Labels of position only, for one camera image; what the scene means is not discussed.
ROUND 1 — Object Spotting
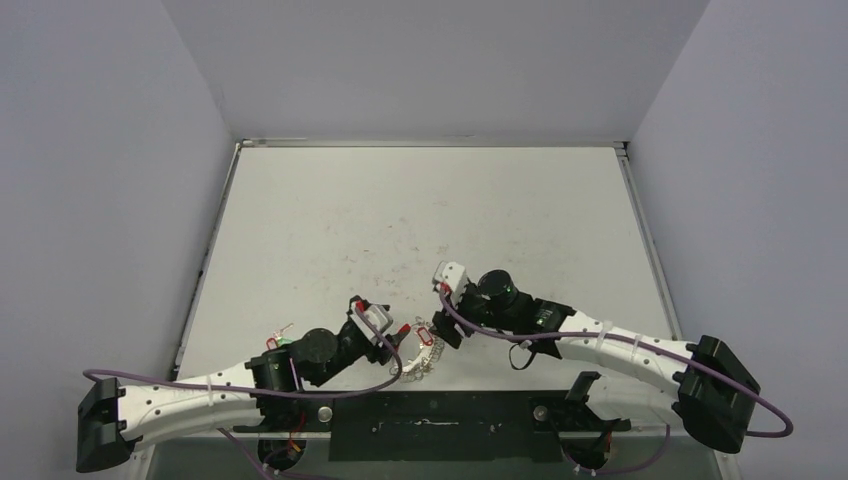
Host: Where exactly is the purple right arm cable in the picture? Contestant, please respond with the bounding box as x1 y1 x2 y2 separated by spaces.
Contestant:
438 288 794 440

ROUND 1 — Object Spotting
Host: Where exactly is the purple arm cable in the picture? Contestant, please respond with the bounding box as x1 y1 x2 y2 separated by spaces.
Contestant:
82 311 404 401
438 288 794 440

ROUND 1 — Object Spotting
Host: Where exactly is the red key tag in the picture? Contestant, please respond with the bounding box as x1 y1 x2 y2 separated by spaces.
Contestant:
416 327 435 347

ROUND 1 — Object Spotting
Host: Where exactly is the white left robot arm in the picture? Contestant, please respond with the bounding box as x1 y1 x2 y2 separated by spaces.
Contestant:
75 301 411 473

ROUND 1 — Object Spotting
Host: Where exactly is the steel key organizer ring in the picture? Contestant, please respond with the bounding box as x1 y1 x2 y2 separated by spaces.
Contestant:
389 321 446 384

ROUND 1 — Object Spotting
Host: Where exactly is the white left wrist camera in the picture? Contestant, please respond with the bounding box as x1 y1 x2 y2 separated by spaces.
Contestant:
349 300 394 343

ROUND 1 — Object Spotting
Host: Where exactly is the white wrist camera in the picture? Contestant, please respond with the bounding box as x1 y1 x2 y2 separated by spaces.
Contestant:
432 261 469 294
349 300 394 343

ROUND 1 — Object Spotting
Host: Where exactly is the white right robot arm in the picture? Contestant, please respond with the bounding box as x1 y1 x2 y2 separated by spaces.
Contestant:
432 262 761 454

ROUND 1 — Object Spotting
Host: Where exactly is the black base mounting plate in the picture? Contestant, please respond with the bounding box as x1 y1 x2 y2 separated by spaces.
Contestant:
235 390 631 463

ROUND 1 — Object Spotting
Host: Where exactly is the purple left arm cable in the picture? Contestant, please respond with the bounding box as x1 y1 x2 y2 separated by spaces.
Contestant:
82 311 404 401

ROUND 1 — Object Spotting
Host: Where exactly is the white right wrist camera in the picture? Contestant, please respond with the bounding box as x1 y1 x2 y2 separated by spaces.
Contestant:
432 261 469 294

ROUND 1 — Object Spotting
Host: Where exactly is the silver key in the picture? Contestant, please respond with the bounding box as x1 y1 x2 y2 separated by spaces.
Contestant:
272 323 293 339

